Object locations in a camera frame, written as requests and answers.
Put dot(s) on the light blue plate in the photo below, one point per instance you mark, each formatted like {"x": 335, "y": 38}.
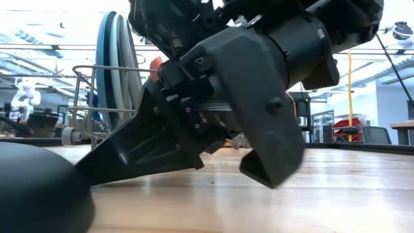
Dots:
{"x": 114, "y": 48}

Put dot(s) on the grey plate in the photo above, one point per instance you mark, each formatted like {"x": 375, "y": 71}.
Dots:
{"x": 131, "y": 55}

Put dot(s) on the white robot figure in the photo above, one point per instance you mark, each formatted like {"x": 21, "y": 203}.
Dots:
{"x": 26, "y": 97}

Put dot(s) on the black ceiling-hung device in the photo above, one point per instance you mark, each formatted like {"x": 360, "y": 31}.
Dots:
{"x": 401, "y": 32}

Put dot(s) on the wooden workbench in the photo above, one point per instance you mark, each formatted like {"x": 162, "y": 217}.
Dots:
{"x": 402, "y": 124}

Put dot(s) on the black plate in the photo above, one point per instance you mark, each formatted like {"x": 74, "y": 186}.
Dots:
{"x": 39, "y": 194}

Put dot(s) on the orange plate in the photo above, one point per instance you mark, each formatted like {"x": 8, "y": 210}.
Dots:
{"x": 156, "y": 64}

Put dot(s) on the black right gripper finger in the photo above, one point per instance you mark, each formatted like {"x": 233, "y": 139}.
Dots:
{"x": 145, "y": 152}
{"x": 258, "y": 97}

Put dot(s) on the grey office chair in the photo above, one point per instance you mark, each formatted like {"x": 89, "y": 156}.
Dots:
{"x": 375, "y": 134}

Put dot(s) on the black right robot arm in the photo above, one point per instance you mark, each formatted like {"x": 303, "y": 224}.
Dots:
{"x": 300, "y": 48}

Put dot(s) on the red storage bins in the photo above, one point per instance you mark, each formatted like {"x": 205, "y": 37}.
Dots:
{"x": 343, "y": 124}

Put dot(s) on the black standing desk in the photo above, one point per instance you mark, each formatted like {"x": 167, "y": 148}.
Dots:
{"x": 305, "y": 110}

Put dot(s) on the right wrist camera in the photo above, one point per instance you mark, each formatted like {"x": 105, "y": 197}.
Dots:
{"x": 152, "y": 26}

